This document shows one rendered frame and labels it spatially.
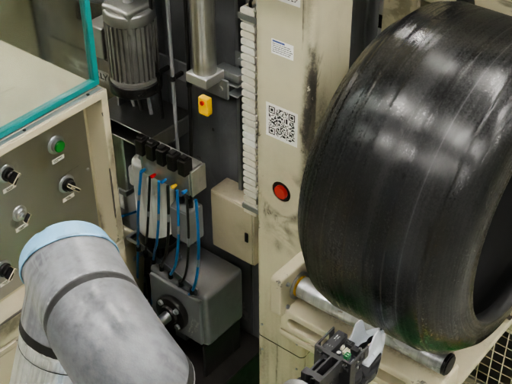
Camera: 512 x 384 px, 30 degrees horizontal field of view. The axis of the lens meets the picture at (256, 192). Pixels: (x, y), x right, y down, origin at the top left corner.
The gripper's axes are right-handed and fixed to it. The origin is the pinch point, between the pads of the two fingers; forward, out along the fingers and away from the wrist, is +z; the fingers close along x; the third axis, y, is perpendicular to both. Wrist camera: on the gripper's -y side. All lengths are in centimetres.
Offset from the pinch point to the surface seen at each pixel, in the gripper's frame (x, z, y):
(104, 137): 65, 0, 14
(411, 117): 2.0, 7.3, 40.0
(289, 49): 33, 18, 37
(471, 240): -12.3, 3.6, 25.7
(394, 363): 1.2, 9.5, -15.6
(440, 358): -7.1, 11.3, -10.1
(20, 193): 69, -19, 9
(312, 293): 21.5, 10.9, -10.5
